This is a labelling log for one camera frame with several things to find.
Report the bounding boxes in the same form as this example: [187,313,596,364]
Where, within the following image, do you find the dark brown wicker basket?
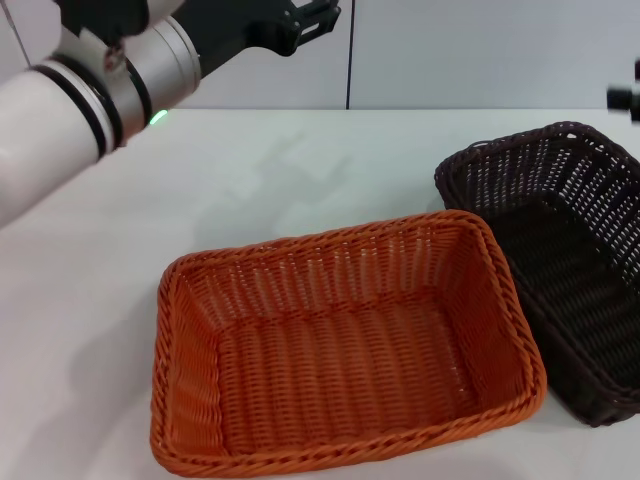
[433,119,640,429]

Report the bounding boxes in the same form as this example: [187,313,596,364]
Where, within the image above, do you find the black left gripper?
[172,0,343,80]

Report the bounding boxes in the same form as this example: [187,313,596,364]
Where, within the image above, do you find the orange wicker basket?
[149,209,550,475]

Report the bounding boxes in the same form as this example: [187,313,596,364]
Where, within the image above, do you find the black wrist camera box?
[58,0,151,39]

